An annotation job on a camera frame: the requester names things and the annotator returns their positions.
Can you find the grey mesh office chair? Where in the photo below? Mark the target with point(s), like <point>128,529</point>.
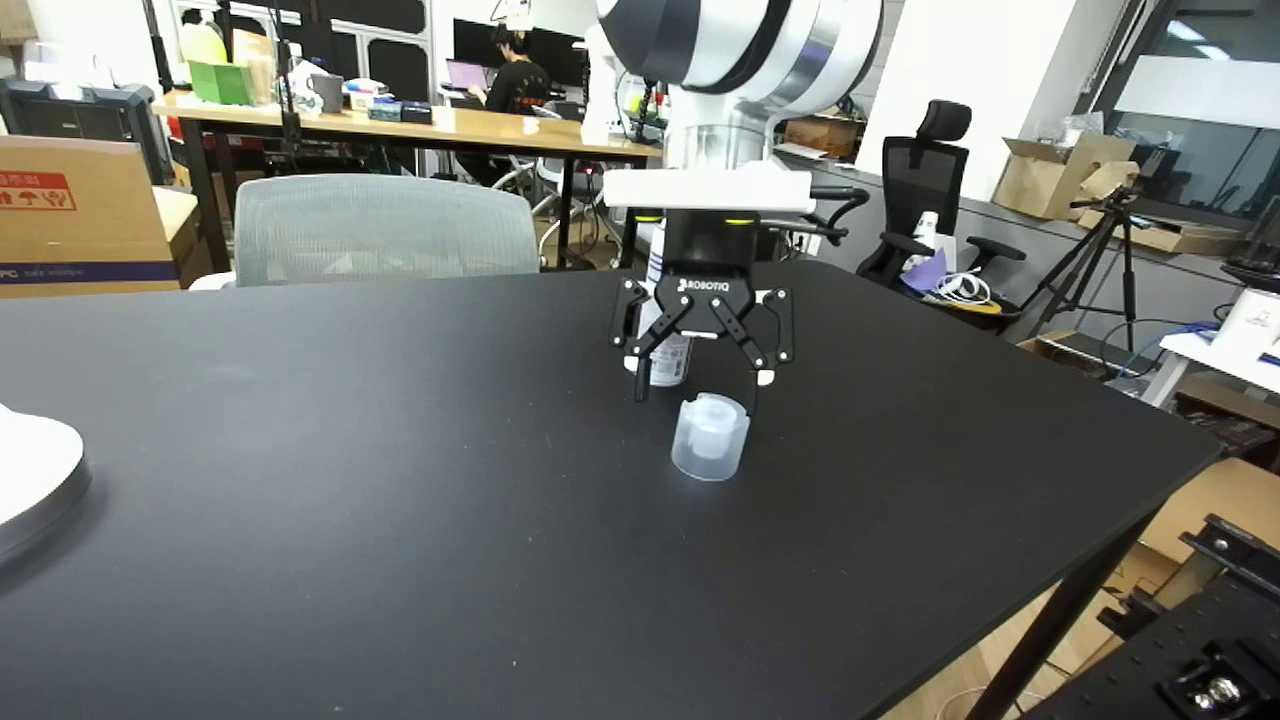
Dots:
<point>381,231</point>

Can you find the open cardboard box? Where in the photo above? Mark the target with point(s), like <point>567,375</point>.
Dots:
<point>1061,173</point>

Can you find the green box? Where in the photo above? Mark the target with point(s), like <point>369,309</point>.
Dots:
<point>220,83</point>

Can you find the long wooden desk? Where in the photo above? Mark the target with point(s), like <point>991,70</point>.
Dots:
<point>453,128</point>

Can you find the black camera tripod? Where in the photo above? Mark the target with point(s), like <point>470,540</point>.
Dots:
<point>1101,252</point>

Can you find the seated person in black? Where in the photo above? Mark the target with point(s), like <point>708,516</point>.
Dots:
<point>513,83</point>

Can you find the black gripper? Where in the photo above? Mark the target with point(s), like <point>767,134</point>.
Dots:
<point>712,252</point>

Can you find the black printer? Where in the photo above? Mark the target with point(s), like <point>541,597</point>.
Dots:
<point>72,114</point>

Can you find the black metal equipment frame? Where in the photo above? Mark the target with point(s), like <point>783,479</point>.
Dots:
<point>1187,646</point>

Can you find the white round base plate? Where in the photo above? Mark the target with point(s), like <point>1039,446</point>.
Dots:
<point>28,467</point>

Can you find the closed cardboard box red label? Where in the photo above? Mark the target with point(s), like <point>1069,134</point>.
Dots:
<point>72,213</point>

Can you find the black table leg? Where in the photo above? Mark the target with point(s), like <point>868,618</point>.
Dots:
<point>1054,627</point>

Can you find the small brown cardboard box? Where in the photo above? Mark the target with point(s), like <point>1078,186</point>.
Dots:
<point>828,136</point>

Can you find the black desktop monitor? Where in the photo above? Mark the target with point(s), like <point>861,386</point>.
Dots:
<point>552,59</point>

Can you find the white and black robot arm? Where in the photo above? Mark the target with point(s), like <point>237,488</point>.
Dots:
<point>745,53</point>

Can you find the white spray bottle blue label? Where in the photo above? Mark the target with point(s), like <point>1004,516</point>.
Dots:
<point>708,439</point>

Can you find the black headrest office chair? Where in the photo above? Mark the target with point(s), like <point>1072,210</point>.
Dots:
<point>926,182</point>

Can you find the white side table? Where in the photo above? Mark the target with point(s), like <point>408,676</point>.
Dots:
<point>1221,349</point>

